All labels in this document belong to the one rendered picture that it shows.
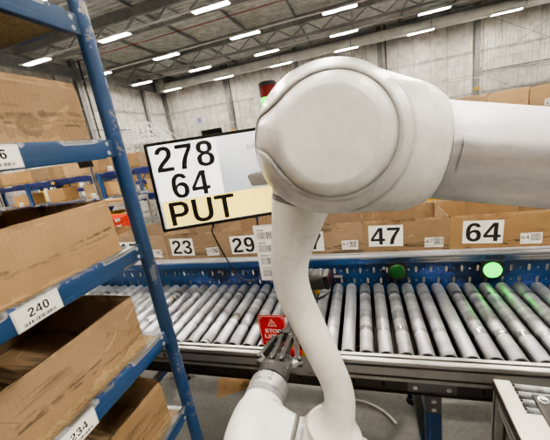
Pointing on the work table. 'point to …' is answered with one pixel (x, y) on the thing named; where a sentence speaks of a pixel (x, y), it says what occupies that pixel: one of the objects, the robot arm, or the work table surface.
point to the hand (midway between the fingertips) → (289, 329)
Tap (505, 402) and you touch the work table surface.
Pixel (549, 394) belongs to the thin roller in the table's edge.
